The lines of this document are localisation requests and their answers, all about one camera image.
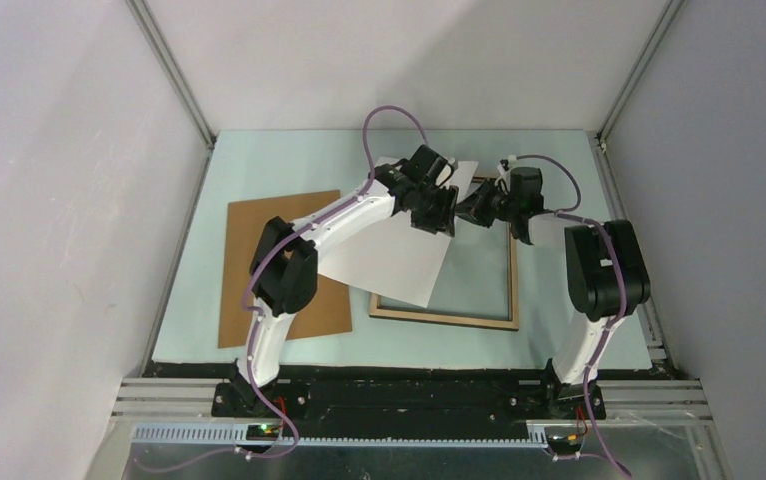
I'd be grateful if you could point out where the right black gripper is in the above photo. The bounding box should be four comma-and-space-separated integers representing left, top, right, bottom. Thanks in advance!
454, 177, 519, 228

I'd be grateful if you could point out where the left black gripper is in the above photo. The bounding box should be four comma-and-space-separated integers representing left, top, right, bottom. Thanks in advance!
409, 181, 457, 237

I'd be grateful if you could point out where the landscape photo print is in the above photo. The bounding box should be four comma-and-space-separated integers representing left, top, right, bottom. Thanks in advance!
302, 157, 476, 306

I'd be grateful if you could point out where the wooden picture frame with glass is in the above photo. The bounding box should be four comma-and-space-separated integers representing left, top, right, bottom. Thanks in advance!
368, 173, 521, 333

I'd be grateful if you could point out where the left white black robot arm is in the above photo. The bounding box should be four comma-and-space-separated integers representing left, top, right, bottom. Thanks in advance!
236, 144, 459, 417

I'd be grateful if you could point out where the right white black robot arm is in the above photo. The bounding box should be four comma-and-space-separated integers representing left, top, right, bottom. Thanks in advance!
456, 167, 651, 418

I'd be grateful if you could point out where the brown cardboard backing board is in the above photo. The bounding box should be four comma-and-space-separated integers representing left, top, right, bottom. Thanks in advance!
217, 190, 353, 349

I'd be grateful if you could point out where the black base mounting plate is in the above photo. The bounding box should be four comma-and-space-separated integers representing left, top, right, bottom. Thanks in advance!
211, 378, 606, 439

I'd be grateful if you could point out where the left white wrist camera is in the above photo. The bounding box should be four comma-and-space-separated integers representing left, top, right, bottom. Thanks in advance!
435, 157, 458, 187

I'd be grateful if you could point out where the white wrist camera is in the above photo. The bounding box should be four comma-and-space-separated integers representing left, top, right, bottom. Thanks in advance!
435, 157, 458, 187
495, 155, 518, 189

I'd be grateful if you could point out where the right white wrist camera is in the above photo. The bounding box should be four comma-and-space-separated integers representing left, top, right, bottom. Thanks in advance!
495, 155, 518, 189

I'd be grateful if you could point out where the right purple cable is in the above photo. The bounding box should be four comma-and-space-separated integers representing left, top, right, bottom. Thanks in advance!
499, 153, 633, 480

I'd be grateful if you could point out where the aluminium front rail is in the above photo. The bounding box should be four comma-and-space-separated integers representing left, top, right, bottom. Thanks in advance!
112, 378, 713, 426

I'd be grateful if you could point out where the right aluminium corner post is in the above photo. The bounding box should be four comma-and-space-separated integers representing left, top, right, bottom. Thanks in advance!
596, 0, 686, 143

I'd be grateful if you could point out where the aluminium corner post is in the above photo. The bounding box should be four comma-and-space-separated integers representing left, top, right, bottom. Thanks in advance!
124, 0, 217, 150
596, 0, 686, 143

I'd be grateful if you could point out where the grey slotted cable duct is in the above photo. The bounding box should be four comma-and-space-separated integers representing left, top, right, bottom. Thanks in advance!
132, 422, 548, 449

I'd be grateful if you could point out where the left aluminium corner post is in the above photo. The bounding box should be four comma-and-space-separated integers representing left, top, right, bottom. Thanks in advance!
124, 0, 217, 150

